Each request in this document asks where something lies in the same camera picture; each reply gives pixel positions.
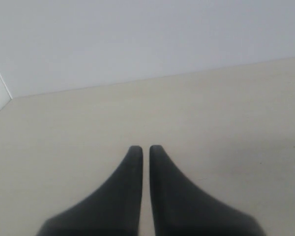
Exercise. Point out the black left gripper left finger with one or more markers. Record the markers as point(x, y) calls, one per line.
point(112, 210)

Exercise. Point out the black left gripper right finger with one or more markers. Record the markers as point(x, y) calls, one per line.
point(181, 208)

